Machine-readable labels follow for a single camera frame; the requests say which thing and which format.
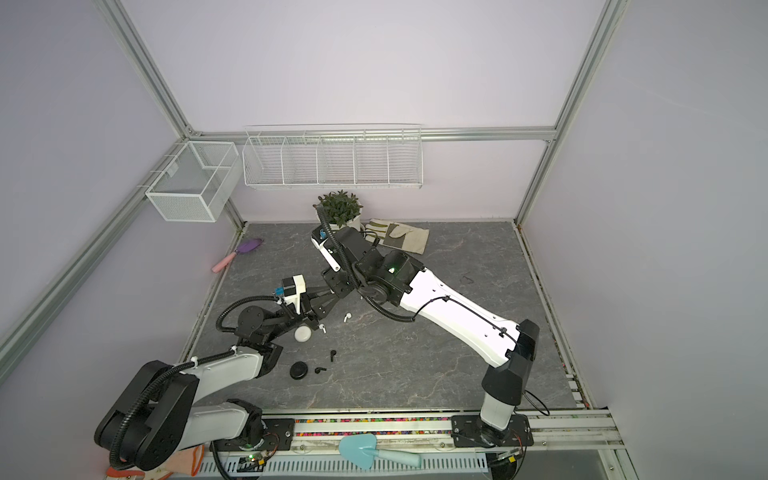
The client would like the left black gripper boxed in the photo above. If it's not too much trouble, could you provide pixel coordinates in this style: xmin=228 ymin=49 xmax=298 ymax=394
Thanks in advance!
xmin=265 ymin=287 xmax=340 ymax=343

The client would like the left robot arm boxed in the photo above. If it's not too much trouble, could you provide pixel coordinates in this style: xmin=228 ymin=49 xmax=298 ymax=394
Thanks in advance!
xmin=94 ymin=289 xmax=339 ymax=471

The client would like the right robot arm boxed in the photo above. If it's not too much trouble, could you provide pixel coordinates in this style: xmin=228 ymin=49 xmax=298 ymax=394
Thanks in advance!
xmin=312 ymin=205 xmax=540 ymax=448

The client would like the white earbud charging case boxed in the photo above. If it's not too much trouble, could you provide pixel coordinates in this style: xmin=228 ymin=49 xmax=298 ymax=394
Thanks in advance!
xmin=294 ymin=325 xmax=312 ymax=343

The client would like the black earbud charging case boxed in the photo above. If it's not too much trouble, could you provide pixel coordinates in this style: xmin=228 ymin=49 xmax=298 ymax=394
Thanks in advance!
xmin=289 ymin=361 xmax=309 ymax=380

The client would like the potted green plant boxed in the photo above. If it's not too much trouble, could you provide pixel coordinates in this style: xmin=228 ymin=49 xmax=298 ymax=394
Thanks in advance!
xmin=318 ymin=190 xmax=363 ymax=230

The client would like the beige gardening glove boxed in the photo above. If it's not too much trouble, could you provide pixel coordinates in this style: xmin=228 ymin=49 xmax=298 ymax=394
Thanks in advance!
xmin=363 ymin=219 xmax=429 ymax=255

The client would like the purple pink brush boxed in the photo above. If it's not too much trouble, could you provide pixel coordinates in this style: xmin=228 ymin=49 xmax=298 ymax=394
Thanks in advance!
xmin=211 ymin=238 xmax=263 ymax=274

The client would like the teal garden trowel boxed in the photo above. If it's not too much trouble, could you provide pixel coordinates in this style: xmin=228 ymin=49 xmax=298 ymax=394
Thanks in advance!
xmin=339 ymin=433 xmax=422 ymax=470

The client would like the white mesh box basket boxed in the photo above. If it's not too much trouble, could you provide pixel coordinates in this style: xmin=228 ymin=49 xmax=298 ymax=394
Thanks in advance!
xmin=146 ymin=141 xmax=243 ymax=223

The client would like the red white work glove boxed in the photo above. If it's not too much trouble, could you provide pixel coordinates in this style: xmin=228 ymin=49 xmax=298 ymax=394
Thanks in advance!
xmin=105 ymin=445 xmax=205 ymax=480

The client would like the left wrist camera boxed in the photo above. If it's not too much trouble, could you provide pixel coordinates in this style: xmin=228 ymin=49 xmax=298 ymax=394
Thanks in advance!
xmin=275 ymin=274 xmax=307 ymax=314

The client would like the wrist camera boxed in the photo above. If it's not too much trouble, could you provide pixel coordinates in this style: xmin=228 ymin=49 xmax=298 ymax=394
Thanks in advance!
xmin=275 ymin=274 xmax=307 ymax=314
xmin=311 ymin=229 xmax=341 ymax=272

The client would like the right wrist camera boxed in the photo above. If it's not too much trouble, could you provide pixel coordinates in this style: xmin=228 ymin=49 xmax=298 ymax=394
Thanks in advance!
xmin=311 ymin=229 xmax=341 ymax=272

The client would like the long white wire basket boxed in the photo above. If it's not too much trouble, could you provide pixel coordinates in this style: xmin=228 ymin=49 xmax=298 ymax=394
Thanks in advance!
xmin=241 ymin=123 xmax=424 ymax=189

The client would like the white slotted cable duct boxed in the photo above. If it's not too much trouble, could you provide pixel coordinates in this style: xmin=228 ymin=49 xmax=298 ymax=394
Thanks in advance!
xmin=197 ymin=452 xmax=490 ymax=479

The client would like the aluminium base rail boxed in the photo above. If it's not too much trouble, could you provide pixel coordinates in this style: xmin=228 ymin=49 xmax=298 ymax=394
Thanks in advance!
xmin=122 ymin=409 xmax=626 ymax=457

